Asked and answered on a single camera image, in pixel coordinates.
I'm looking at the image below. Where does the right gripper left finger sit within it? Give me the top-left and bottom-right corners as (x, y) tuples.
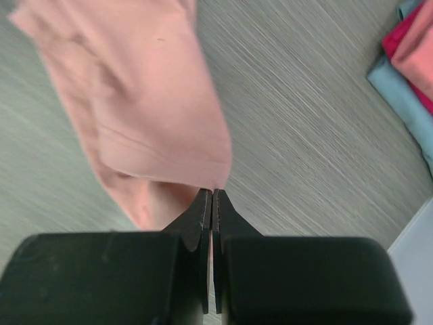
(1, 190), (212, 324)

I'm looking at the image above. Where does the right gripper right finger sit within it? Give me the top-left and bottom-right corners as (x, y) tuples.
(212, 190), (413, 324)

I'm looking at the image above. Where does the pink printed t shirt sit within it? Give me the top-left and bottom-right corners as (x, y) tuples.
(9, 1), (232, 231)

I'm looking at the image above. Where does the folded blue t shirt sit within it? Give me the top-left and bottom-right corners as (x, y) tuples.
(367, 52), (432, 169)

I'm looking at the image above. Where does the folded magenta t shirt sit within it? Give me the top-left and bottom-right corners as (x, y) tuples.
(382, 1), (432, 114)

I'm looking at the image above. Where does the folded coral t shirt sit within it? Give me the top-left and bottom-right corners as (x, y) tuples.
(392, 1), (432, 100)

